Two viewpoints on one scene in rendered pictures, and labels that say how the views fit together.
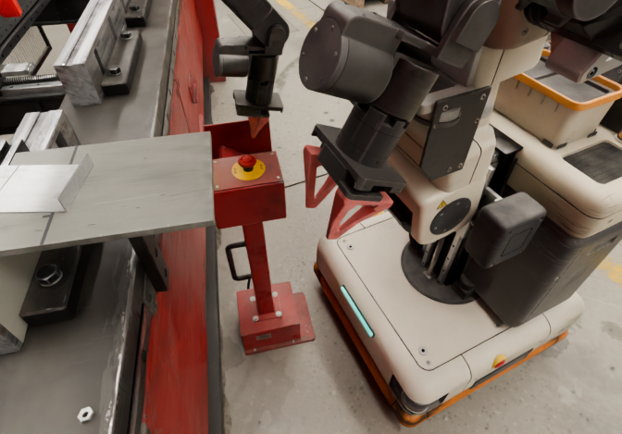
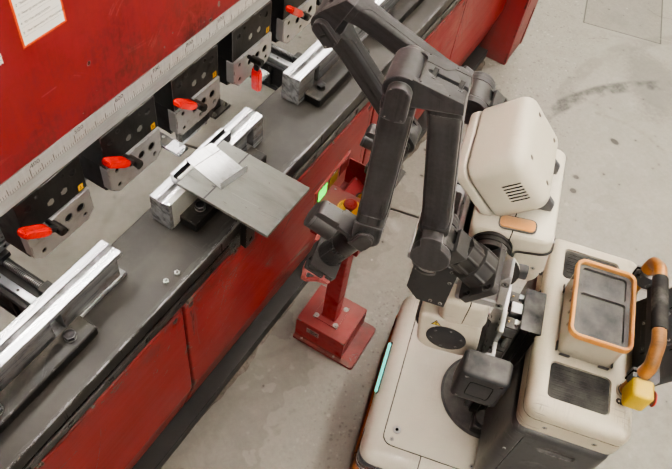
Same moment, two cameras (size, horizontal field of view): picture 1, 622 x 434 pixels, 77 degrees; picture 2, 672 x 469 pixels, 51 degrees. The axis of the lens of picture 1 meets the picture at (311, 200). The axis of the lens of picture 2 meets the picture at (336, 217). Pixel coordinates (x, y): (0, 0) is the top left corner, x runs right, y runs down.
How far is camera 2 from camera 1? 1.18 m
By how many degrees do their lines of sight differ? 24
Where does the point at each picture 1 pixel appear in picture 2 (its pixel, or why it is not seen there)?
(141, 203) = (249, 206)
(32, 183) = (218, 164)
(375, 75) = (324, 233)
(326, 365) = (340, 394)
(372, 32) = (327, 220)
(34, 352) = (175, 234)
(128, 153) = (265, 174)
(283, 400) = (290, 387)
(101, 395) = (185, 270)
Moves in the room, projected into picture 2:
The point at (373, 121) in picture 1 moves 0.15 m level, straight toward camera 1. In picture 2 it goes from (329, 246) to (268, 279)
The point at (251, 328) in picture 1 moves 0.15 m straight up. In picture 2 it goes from (307, 319) to (310, 297)
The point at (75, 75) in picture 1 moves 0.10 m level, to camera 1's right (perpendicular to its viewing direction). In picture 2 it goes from (291, 83) to (316, 102)
